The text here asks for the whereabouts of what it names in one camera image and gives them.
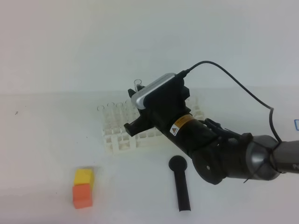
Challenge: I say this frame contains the yellow foam cube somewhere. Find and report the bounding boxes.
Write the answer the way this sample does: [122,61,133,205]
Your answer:
[73,168,94,188]

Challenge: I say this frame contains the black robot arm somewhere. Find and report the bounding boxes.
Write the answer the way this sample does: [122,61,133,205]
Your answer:
[124,73,299,185]

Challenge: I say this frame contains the blue square marker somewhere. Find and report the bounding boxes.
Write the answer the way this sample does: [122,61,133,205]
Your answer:
[294,119,299,131]

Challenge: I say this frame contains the orange foam cube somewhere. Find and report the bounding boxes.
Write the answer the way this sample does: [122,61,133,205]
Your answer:
[72,184,93,209]

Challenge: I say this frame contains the white test tube rack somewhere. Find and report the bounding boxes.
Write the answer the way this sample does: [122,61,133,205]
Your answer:
[97,95,206,155]

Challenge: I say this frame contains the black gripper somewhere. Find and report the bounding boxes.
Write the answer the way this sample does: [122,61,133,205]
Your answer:
[124,74,190,136]

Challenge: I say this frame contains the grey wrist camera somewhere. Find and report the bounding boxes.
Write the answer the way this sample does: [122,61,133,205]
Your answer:
[131,73,176,110]

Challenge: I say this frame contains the black plastic scoop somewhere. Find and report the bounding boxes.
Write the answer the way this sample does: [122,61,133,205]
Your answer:
[169,155,191,211]

